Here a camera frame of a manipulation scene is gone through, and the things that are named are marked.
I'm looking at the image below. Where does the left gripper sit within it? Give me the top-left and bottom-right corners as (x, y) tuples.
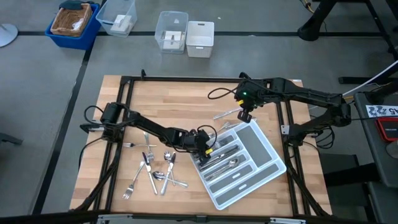
(183, 132), (211, 166)

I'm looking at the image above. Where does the silver spoon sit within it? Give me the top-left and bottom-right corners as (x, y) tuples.
(164, 151), (177, 187)
(152, 170), (189, 189)
(205, 157), (239, 182)

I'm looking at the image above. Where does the white cutlery tray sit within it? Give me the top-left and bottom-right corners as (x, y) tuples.
(188, 119), (287, 211)

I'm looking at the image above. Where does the small silver fork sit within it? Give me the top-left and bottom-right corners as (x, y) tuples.
(123, 142), (158, 148)

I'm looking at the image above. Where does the white plastic bin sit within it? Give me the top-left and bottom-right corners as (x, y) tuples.
(185, 20), (215, 58)

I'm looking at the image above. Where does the black stand leg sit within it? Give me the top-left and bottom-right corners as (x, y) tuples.
(297, 0), (335, 42)

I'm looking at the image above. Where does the white box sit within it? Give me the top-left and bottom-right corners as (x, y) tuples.
(110, 14), (133, 34)
(162, 30), (184, 50)

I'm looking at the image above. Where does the clear plastic bin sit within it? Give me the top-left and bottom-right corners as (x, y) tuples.
(154, 11), (190, 55)
(95, 0), (138, 39)

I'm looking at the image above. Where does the dark furniture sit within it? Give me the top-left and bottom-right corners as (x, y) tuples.
(320, 153), (398, 224)

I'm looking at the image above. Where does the grey cart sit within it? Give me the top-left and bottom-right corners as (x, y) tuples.
(353, 90), (398, 189)

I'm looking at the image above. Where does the white printed label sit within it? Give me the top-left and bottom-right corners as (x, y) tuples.
(365, 105), (398, 118)

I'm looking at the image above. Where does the red device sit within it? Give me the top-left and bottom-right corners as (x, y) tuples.
(374, 117), (398, 142)

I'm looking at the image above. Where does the blue plastic bin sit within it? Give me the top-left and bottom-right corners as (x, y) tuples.
(44, 2), (101, 51)

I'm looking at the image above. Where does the white crumpled paper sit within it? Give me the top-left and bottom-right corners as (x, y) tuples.
(71, 17), (85, 31)

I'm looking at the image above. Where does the black floor object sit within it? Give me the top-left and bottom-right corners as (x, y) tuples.
(0, 132), (24, 146)

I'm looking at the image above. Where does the wicker basket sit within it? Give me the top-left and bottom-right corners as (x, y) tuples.
(50, 2), (93, 38)

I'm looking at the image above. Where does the dark cloth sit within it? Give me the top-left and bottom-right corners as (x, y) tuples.
(58, 0), (96, 10)

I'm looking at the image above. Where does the white round stand base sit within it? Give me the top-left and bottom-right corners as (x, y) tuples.
(0, 23), (19, 48)

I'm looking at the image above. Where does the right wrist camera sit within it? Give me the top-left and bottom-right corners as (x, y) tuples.
(237, 110), (253, 124)

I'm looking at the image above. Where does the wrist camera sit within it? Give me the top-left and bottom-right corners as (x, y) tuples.
(196, 129), (211, 146)
(237, 110), (253, 124)

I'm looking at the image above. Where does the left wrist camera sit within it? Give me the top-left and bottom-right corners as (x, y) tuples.
(196, 129), (211, 146)

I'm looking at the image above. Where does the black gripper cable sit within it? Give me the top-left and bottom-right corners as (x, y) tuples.
(207, 86), (239, 100)

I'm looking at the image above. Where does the black table frame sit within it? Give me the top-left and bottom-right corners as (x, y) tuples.
(70, 70), (332, 224)

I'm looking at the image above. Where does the black metal stand frame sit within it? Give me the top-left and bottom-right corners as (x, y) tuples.
(338, 0), (398, 85)

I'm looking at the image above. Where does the white cable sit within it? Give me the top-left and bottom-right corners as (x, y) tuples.
(341, 59), (398, 96)

